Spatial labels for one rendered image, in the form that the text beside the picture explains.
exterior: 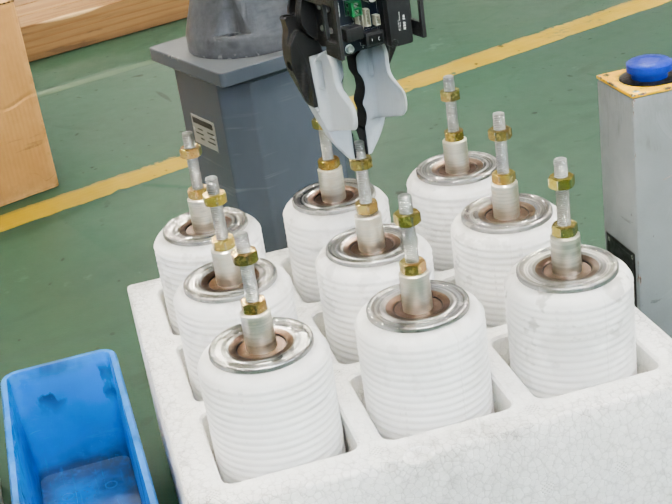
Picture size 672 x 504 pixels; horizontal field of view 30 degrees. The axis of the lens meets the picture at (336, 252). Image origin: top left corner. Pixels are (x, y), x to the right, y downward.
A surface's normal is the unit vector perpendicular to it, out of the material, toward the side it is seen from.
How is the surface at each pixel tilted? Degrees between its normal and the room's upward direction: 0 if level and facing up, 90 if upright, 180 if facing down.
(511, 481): 90
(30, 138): 90
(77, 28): 90
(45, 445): 88
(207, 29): 73
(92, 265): 0
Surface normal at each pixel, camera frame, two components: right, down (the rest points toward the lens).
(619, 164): -0.96, 0.23
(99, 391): 0.28, 0.34
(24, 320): -0.14, -0.90
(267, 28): 0.34, 0.05
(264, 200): -0.20, 0.44
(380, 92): -0.85, 0.30
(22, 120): 0.58, 0.27
